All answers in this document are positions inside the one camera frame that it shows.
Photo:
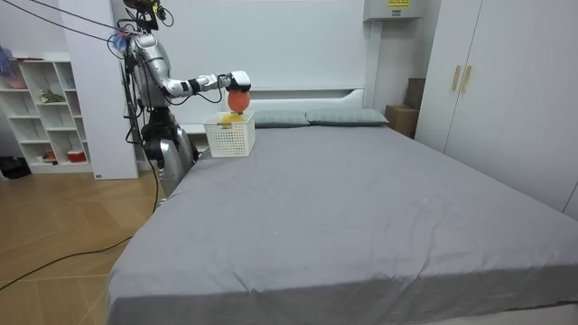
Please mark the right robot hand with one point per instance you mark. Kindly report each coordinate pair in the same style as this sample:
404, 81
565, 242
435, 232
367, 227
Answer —
239, 80

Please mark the orange soft toy fruit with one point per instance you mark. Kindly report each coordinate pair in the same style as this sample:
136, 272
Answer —
238, 101

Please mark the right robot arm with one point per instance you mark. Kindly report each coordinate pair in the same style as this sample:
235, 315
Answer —
174, 86

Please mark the yellow soft toy fruit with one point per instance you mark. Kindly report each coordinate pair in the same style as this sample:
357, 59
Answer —
231, 119

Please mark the grey-green pillow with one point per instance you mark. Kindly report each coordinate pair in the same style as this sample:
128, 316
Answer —
345, 117
281, 119

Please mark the white perforated plastic basket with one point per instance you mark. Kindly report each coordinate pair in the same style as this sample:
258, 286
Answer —
230, 140

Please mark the robot body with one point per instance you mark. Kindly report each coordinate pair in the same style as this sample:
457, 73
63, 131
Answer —
151, 58

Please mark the robot legs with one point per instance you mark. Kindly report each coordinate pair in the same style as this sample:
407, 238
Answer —
174, 151

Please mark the light brown cardboard box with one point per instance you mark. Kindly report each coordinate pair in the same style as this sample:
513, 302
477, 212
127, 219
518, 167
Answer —
402, 120

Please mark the grey bed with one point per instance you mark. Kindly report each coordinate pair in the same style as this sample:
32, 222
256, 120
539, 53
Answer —
352, 212

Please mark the dark brown cardboard box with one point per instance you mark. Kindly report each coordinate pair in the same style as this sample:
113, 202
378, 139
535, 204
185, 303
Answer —
415, 92

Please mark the red bowl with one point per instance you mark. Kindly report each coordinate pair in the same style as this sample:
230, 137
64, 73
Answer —
77, 156

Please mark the green plant decoration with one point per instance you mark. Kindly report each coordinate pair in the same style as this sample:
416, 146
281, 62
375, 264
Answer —
51, 96

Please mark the white shelf unit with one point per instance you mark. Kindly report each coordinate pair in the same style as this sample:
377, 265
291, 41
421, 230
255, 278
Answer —
45, 122

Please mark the pink flower pot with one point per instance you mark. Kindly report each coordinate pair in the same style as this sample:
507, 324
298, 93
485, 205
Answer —
17, 82

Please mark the purple plant decoration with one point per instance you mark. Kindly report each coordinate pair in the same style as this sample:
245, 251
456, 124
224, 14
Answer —
5, 61

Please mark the black bag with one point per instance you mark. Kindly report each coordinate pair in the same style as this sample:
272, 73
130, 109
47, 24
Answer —
13, 167

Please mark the white wardrobe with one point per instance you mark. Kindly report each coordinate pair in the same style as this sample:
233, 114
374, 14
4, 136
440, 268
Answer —
510, 90

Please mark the white wall box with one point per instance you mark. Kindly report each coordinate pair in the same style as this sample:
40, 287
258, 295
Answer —
392, 10

